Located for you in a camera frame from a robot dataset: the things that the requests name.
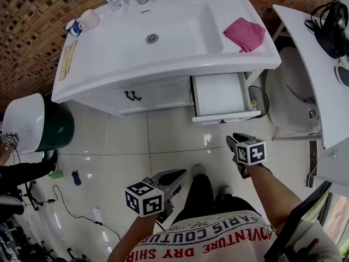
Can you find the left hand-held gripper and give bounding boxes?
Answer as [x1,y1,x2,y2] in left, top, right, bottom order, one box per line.
[124,169,189,224]

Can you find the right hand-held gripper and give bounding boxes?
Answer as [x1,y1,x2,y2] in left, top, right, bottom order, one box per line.
[226,132,267,180]

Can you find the white drawer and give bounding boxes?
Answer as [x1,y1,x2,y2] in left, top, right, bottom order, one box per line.
[189,72,262,125]

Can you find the person's left forearm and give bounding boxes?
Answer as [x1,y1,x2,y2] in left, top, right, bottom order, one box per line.
[106,214,165,262]

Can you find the person's right forearm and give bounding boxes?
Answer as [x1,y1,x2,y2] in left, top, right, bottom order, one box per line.
[244,163,304,229]

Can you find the person's left grey shoe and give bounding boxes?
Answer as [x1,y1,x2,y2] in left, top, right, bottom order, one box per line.
[191,164,206,178]

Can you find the person's grey shoe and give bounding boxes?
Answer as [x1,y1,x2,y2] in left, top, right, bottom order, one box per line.
[218,185,233,199]
[191,164,206,178]

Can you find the person's black trousers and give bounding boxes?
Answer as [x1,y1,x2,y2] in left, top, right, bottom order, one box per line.
[168,172,263,230]

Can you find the person's right grey shoe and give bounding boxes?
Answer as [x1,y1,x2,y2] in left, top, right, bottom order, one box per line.
[218,185,233,199]

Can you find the person's white printed shirt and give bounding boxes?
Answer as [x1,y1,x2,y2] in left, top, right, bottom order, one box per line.
[130,208,343,262]

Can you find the white vanity cabinet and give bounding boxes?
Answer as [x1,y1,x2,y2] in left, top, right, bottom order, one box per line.
[88,69,264,120]

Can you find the white power adapter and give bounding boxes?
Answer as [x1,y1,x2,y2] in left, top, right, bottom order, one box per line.
[92,206,104,225]

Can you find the black flat panel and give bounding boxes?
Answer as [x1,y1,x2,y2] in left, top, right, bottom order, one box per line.
[276,180,334,262]

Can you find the pink cloth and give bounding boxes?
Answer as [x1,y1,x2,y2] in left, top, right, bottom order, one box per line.
[222,17,267,54]

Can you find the white sink basin top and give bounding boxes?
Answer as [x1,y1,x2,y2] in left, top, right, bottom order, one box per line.
[51,0,282,104]

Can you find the dark shoe with white sole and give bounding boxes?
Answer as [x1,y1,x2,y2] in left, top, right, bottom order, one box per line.
[334,58,349,87]

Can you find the red pen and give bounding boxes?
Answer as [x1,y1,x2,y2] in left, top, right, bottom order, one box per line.
[299,237,320,254]

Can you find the green barrel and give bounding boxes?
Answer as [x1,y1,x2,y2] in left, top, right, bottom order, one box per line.
[34,95,75,152]

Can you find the black bag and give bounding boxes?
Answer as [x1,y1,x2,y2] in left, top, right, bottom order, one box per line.
[303,0,349,59]

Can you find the black chair base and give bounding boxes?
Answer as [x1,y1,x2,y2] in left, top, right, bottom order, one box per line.
[0,181,45,216]

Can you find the pink cup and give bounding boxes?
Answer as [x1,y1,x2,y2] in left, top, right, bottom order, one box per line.
[79,9,100,31]

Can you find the blue and white mug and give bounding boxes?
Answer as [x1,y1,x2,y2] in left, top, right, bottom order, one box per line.
[65,19,83,37]

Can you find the black cable loop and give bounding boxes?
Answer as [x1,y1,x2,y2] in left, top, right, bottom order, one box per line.
[247,85,270,118]

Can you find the black floor cable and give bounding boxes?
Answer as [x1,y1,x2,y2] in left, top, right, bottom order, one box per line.
[46,184,122,241]

